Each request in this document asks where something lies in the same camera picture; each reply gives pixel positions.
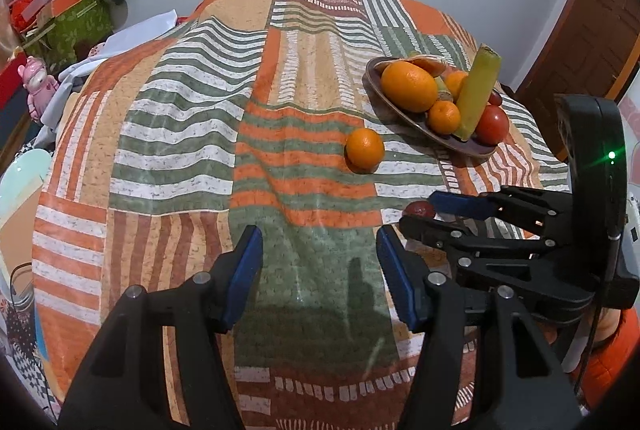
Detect green storage box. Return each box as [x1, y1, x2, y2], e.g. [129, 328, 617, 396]
[22, 0, 115, 68]

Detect small mandarin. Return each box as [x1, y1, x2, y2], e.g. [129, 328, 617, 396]
[345, 128, 386, 171]
[426, 100, 462, 135]

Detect small red cherry tomato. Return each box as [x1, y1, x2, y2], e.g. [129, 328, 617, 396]
[404, 201, 437, 219]

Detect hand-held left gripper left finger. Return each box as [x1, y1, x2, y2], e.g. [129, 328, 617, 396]
[57, 225, 264, 430]

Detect light green plate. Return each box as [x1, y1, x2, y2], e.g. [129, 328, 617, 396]
[0, 149, 53, 231]

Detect white cloth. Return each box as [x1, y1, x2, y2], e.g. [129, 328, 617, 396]
[42, 10, 193, 131]

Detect purple round plate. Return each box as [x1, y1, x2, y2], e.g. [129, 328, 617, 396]
[365, 56, 501, 159]

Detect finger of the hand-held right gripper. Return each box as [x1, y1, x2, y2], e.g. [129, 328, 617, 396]
[429, 186, 573, 235]
[399, 215, 598, 307]

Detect striped patchwork blanket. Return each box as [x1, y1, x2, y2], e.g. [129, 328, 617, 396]
[32, 0, 571, 430]

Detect large orange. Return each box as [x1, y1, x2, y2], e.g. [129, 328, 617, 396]
[444, 70, 470, 103]
[381, 60, 439, 113]

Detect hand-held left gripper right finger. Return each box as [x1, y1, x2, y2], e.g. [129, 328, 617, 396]
[376, 225, 583, 430]

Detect pink rabbit figure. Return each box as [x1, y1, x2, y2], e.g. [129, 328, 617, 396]
[17, 57, 61, 123]

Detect person's right forearm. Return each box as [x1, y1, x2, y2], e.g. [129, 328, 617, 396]
[575, 307, 640, 411]

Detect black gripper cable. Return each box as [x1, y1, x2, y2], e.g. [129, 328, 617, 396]
[575, 230, 623, 393]

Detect red gift bag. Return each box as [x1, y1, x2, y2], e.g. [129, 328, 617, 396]
[7, 0, 51, 33]

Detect red box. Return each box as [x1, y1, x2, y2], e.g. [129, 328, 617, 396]
[0, 52, 28, 80]

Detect brown wooden door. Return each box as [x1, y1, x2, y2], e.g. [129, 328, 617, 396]
[515, 0, 640, 111]

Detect floral cloth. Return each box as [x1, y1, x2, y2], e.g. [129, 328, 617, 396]
[0, 260, 56, 416]

